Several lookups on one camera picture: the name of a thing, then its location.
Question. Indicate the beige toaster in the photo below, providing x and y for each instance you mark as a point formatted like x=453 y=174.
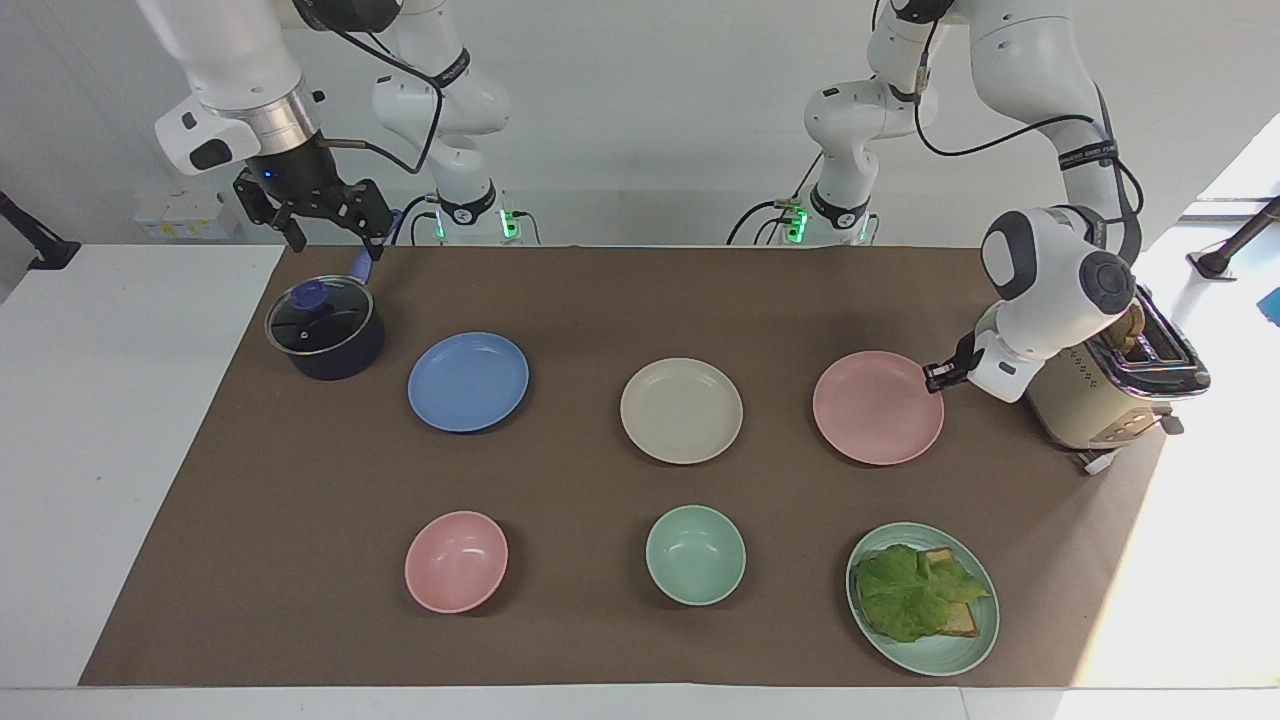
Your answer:
x=1090 y=405

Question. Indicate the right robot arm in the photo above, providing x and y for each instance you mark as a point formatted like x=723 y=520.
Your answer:
x=240 y=60

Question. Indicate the white wall socket box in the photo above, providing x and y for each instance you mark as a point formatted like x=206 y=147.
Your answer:
x=185 y=218

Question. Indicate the glass lid with blue knob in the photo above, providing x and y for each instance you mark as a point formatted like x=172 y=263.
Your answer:
x=320 y=322

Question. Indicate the green plate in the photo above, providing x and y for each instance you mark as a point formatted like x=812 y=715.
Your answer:
x=930 y=655

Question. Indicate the black stand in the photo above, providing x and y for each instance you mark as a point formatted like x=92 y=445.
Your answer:
x=45 y=250
x=1230 y=250

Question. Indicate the dark blue pot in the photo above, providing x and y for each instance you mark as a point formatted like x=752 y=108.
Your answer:
x=340 y=355

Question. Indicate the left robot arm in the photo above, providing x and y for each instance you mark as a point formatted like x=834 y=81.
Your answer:
x=1040 y=40

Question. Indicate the green bowl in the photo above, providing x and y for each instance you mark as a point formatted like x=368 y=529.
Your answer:
x=695 y=555

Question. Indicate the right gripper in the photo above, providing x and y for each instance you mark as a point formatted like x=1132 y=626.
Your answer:
x=295 y=170

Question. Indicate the pink plate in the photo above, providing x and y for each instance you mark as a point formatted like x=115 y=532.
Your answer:
x=875 y=408

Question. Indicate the bread slice in toaster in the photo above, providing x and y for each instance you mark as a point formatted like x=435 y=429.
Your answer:
x=1128 y=330

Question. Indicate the green lettuce leaf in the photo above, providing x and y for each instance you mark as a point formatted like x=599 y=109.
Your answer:
x=905 y=595

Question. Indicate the blue plate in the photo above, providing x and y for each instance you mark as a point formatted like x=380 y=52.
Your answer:
x=468 y=382

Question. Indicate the toasted bread slice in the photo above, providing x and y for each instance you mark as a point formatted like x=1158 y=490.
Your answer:
x=962 y=622

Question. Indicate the pink bowl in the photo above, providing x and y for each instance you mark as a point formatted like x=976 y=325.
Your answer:
x=456 y=562

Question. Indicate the beige plate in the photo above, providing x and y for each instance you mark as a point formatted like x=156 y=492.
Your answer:
x=681 y=411

